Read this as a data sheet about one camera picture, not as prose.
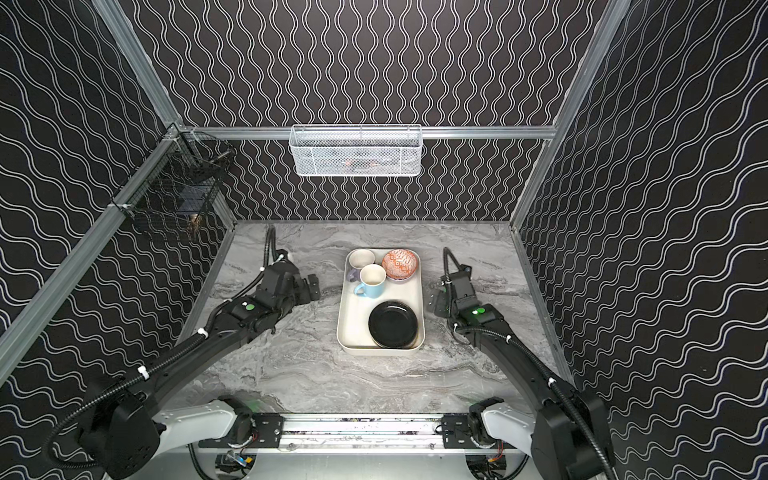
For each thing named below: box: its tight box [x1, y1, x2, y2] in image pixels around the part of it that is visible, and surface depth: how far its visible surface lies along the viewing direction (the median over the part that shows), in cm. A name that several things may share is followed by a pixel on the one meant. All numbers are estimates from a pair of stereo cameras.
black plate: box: [368, 301, 419, 349], surface depth 90 cm
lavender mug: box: [346, 249, 376, 283], surface depth 102 cm
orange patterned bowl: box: [382, 249, 419, 281], surface depth 103 cm
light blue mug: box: [354, 264, 387, 299], surface depth 97 cm
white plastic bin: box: [336, 248, 426, 356], surface depth 97 cm
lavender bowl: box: [383, 266, 418, 282], surface depth 102 cm
